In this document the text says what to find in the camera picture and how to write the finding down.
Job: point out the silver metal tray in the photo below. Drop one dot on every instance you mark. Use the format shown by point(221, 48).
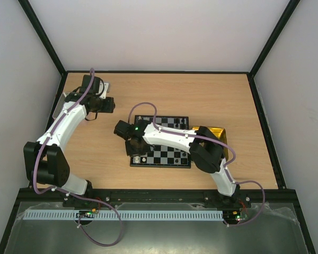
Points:
point(57, 110)

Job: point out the black magnetic chess board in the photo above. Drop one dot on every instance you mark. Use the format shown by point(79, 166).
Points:
point(164, 156)

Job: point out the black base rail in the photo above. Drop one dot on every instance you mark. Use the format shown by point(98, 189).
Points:
point(206, 198)

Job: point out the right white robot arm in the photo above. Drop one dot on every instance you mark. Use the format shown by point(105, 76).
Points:
point(209, 154)

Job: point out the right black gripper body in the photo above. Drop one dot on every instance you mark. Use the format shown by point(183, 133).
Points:
point(132, 149)

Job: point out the gold metal tin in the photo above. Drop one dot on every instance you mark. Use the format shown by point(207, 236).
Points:
point(220, 133)

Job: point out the black frame enclosure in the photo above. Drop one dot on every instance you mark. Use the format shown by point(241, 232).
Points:
point(26, 193)

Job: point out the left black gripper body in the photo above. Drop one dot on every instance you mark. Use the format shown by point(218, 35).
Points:
point(103, 108)

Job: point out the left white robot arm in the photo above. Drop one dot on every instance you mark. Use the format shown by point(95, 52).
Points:
point(45, 162)

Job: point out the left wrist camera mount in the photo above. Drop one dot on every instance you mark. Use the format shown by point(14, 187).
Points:
point(104, 89)

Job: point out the white slotted cable duct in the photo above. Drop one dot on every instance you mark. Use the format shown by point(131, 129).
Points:
point(106, 215)

